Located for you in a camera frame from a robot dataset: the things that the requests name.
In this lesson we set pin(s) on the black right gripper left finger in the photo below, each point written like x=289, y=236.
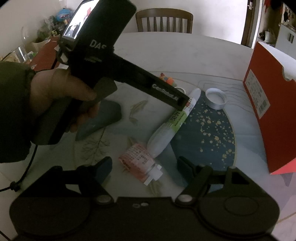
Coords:
x=91, y=178

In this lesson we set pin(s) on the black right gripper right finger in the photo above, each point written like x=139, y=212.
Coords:
x=198, y=178

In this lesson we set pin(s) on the small pink labelled bottle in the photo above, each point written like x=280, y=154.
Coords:
x=138, y=161

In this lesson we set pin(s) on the orange fish plush keychain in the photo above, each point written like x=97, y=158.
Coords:
x=171, y=82

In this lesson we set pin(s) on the person's left hand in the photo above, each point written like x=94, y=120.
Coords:
x=49, y=85

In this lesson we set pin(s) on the red paper bag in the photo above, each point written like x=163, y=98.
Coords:
x=45, y=57

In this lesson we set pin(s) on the blue patterned table mat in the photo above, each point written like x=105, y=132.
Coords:
x=230, y=137

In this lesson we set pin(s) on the white green tube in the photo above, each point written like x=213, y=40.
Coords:
x=165, y=133

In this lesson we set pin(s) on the round white metal lid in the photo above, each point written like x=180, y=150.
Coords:
x=215, y=98

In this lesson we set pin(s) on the dark wooden dining chair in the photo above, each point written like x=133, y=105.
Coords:
x=164, y=20

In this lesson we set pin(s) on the red cardboard shoe box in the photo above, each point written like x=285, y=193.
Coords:
x=270, y=85

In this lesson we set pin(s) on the dark wooden door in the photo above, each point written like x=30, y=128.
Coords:
x=250, y=13

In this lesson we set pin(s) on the white wardrobe cabinet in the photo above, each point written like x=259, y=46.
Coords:
x=277, y=25

